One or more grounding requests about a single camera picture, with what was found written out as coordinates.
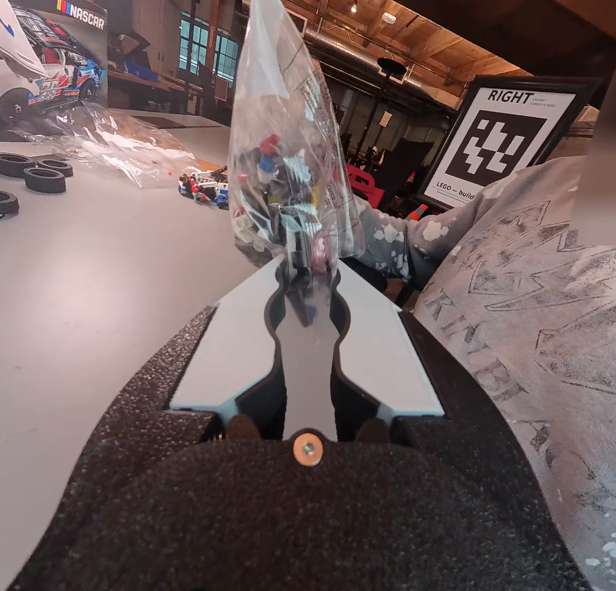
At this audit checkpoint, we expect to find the grey desk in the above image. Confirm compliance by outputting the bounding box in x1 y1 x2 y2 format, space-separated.
108 110 232 168
0 115 270 582

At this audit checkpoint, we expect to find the red fabric bag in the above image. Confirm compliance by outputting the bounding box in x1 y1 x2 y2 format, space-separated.
346 164 386 209

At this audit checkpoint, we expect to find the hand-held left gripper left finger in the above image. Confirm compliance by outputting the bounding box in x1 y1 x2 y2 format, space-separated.
169 255 288 414

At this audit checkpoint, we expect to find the window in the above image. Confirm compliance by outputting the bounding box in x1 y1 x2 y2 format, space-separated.
179 11 240 86

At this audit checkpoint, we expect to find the person's right forearm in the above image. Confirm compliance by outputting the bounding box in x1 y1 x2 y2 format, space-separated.
354 194 463 284

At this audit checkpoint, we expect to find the blue white toy race car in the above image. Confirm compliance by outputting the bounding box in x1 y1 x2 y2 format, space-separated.
177 165 232 210

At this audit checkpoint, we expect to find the toy car box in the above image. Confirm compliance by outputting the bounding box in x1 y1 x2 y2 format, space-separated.
0 0 109 125

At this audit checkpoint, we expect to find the crumpled empty clear plastic bag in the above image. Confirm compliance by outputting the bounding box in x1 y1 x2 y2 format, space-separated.
14 102 203 187

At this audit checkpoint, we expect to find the clear bag of mixed parts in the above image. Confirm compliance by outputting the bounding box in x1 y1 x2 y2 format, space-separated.
227 0 366 329

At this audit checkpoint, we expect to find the black framed marker sign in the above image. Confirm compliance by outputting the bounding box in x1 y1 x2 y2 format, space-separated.
416 76 604 212

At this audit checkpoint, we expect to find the person's bleached grey hoodie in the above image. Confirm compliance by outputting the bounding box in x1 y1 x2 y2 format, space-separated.
414 155 616 591

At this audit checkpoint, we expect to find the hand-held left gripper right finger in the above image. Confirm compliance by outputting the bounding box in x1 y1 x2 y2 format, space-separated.
330 258 445 417

